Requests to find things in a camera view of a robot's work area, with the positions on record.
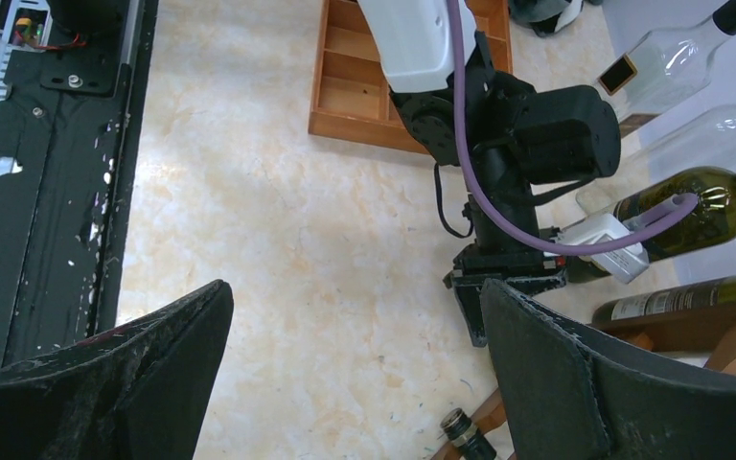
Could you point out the zebra striped cloth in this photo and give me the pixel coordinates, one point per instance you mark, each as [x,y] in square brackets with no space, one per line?
[547,17]

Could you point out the green wine bottle silver neck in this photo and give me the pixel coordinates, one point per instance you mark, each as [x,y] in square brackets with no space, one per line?
[465,439]

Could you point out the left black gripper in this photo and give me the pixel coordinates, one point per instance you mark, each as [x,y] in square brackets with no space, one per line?
[530,271]

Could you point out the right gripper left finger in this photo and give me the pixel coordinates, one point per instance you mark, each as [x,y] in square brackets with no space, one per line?
[138,391]

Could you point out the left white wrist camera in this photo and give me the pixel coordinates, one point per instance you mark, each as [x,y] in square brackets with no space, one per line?
[596,234]

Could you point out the dark wine bottle black cap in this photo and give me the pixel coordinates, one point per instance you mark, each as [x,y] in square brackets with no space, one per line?
[711,223]

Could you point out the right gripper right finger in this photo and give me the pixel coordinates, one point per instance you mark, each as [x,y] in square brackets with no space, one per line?
[573,392]

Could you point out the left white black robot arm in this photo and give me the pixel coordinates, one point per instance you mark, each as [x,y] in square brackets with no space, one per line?
[518,148]

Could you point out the brown wooden wine rack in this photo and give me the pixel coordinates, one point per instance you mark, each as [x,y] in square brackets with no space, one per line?
[705,339]

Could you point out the dark green wine bottle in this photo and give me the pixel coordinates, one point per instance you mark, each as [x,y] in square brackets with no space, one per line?
[708,294]

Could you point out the clear square spirit bottle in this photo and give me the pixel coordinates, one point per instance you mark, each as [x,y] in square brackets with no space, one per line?
[664,68]

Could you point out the orange wooden compartment tray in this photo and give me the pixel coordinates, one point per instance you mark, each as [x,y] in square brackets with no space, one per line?
[370,54]

